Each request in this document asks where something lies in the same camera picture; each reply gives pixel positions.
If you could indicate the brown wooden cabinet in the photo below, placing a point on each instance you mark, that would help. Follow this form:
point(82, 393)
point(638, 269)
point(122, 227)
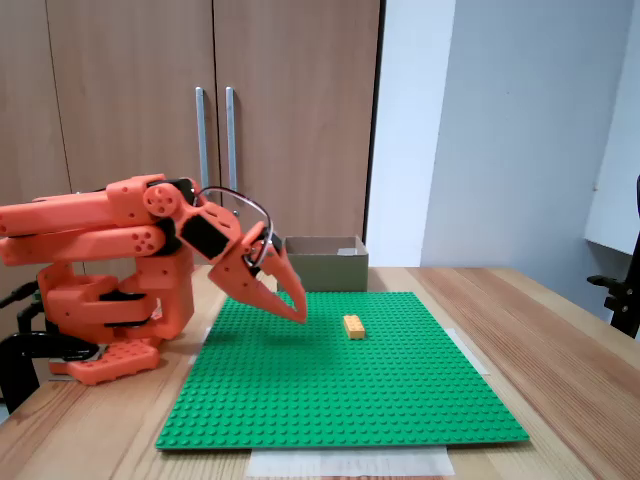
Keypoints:
point(125, 75)

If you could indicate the open cardboard box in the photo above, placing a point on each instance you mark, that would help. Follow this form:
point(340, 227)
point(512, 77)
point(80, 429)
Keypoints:
point(340, 272)

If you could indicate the green lego baseplate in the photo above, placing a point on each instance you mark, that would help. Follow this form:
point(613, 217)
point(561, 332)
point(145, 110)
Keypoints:
point(325, 390)

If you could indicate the black stand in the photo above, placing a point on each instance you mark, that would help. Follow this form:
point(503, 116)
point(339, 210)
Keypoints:
point(625, 305)

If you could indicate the yellow lego block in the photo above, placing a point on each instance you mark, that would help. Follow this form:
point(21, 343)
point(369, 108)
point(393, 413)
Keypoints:
point(354, 327)

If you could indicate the black table clamp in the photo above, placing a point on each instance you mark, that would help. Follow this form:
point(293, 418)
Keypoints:
point(20, 350)

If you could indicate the translucent masking tape strip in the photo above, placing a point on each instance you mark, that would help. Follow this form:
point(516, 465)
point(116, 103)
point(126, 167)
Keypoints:
point(206, 336)
point(470, 352)
point(350, 462)

